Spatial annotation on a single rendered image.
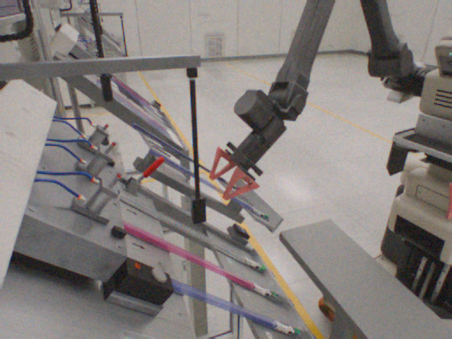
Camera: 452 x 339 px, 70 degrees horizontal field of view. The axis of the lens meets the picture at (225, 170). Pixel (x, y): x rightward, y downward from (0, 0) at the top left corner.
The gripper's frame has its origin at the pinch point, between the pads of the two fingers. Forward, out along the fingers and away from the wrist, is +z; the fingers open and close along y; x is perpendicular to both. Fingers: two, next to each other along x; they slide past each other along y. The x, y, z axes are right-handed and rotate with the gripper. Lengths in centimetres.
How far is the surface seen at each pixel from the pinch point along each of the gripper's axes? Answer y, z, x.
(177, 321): 28.9, 14.4, -8.8
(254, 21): -752, -248, 250
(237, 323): -12, 40, 54
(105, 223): 23.3, 8.6, -24.9
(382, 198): -104, -50, 193
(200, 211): 20.5, 1.1, -13.0
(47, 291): 30.8, 14.8, -28.0
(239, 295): 15.4, 13.9, 12.4
